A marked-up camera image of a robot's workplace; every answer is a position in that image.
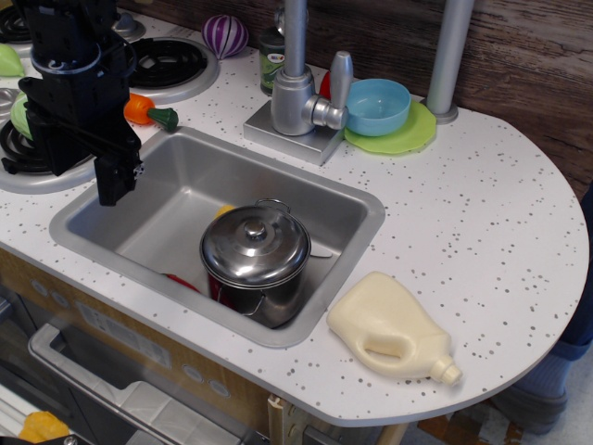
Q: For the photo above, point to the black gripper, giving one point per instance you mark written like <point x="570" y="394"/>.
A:
<point x="74" y="116"/>

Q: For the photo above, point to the steel pot lid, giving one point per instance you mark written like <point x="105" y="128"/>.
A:
<point x="255" y="246"/>

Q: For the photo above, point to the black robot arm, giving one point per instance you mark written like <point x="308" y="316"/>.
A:
<point x="70" y="37"/>

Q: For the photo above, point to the steel pot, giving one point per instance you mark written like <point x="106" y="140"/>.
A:
<point x="271" y="306"/>

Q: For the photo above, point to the grey sink basin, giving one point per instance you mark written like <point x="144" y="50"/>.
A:
<point x="152" y="235"/>

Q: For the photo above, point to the orange toy carrot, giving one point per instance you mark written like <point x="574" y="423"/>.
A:
<point x="142" y="110"/>

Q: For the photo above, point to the black stove burner front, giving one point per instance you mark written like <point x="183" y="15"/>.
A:
<point x="23" y="170"/>

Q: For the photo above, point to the black stove burner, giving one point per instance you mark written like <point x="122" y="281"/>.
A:
<point x="13" y="28"/>
<point x="171" y="69"/>
<point x="23" y="170"/>

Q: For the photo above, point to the yellow toy in sink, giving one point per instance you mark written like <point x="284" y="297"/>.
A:
<point x="223" y="210"/>

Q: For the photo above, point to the green toy on stove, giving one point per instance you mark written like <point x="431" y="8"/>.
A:
<point x="18" y="116"/>

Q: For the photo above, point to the black stove burner rear right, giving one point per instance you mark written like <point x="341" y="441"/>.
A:
<point x="171" y="69"/>

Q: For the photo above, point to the silver stove knob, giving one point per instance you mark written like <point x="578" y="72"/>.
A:
<point x="129" y="28"/>

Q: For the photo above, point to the light green toy vegetable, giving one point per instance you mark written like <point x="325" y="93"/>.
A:
<point x="10" y="64"/>

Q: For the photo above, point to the purple striped toy onion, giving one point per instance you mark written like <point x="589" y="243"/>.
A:
<point x="225" y="36"/>

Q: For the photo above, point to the black stove burner rear left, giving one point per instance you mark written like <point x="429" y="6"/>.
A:
<point x="13" y="28"/>

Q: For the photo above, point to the silver toy faucet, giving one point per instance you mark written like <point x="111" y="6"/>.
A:
<point x="298" y="121"/>

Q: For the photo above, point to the green toy can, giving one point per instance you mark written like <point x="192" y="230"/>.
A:
<point x="271" y="57"/>

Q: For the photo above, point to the red toy behind faucet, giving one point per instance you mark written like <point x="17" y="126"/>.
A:
<point x="325" y="87"/>

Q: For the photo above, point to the yellow cloth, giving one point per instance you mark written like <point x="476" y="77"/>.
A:
<point x="42" y="426"/>

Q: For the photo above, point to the blue plastic bowl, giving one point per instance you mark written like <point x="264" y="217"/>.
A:
<point x="377" y="107"/>

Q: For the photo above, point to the cream plastic jug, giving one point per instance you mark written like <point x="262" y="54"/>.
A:
<point x="389" y="331"/>

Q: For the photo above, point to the green plastic plate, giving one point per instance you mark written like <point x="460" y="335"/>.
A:
<point x="417" y="132"/>

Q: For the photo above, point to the grey vertical pole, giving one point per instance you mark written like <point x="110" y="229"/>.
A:
<point x="449" y="51"/>

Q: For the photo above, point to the oven door handle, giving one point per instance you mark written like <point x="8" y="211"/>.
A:
<point x="123" y="402"/>

